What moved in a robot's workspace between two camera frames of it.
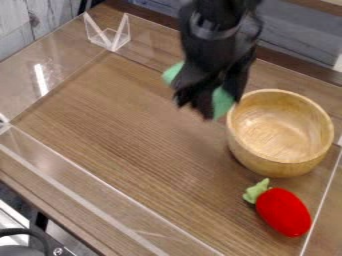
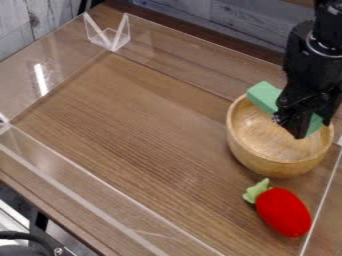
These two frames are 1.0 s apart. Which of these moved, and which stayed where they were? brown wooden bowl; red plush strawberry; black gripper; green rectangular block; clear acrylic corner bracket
Moved: black gripper; green rectangular block
Stayed: clear acrylic corner bracket; brown wooden bowl; red plush strawberry
